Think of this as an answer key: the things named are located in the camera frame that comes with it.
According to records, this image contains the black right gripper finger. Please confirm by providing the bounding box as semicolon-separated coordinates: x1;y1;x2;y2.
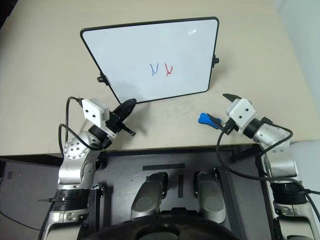
206;114;226;130
222;93;242;104

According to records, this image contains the silver rounded robot leg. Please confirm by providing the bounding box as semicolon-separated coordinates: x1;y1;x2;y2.
130;171;170;222
193;171;228;225

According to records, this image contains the blue plastic object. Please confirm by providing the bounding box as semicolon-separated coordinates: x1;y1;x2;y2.
197;112;222;125

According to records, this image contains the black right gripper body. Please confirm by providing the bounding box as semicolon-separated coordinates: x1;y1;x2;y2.
222;119;239;135

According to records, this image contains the long grey tape strip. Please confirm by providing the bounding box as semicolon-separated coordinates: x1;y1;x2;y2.
142;163;186;172

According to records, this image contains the dark grey floor mat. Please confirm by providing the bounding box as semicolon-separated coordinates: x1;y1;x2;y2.
0;159;65;231

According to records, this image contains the dark rounded robot torso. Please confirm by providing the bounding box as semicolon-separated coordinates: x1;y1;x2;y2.
76;206;241;240

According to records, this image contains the white board with black frame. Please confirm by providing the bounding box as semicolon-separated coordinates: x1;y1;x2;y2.
79;16;220;104

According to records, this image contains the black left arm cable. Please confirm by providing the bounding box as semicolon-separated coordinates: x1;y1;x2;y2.
57;96;112;157

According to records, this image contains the black base platform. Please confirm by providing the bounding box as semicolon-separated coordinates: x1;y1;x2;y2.
87;143;275;240

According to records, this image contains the short grey tape strip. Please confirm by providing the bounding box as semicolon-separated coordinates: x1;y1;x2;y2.
177;174;185;199

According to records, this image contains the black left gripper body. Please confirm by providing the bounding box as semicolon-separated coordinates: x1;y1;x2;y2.
105;112;137;138

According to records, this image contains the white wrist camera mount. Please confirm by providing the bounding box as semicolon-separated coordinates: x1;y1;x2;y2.
225;98;259;135
81;98;118;139

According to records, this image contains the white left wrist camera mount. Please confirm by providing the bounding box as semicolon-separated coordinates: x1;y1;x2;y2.
81;98;118;139

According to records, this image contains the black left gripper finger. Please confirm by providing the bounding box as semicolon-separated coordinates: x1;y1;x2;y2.
113;98;137;117
117;99;138;121

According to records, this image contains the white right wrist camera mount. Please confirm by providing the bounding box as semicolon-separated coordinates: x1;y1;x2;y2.
225;98;259;135

